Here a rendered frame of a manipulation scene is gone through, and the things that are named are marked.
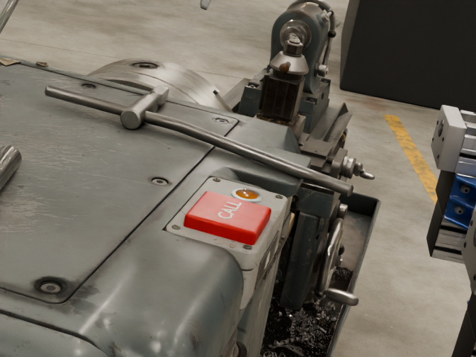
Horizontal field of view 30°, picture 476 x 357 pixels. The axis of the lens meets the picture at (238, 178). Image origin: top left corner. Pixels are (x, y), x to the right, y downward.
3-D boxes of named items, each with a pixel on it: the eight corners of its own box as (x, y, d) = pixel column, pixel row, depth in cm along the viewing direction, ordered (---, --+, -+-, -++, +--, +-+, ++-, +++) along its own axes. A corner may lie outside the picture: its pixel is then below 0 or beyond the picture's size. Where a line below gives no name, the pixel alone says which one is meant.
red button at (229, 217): (251, 256, 71) (256, 233, 70) (180, 236, 72) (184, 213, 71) (268, 227, 76) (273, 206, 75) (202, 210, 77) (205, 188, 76)
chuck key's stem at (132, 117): (151, 98, 101) (117, 127, 90) (155, 80, 100) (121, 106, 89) (170, 103, 101) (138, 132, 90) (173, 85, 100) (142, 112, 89)
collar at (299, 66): (304, 77, 175) (307, 63, 174) (265, 68, 176) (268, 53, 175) (311, 69, 182) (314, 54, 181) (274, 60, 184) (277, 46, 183)
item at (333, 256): (324, 324, 185) (348, 224, 176) (278, 311, 187) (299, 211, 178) (343, 271, 209) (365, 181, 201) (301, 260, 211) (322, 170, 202)
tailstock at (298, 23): (309, 132, 227) (333, 20, 217) (236, 113, 231) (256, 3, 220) (327, 103, 255) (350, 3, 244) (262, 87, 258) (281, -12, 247)
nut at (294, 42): (299, 58, 176) (303, 41, 175) (280, 54, 177) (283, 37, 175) (303, 54, 180) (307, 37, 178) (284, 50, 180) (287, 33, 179)
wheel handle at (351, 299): (356, 310, 183) (359, 299, 182) (319, 299, 185) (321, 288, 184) (358, 304, 186) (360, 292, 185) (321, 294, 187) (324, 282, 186)
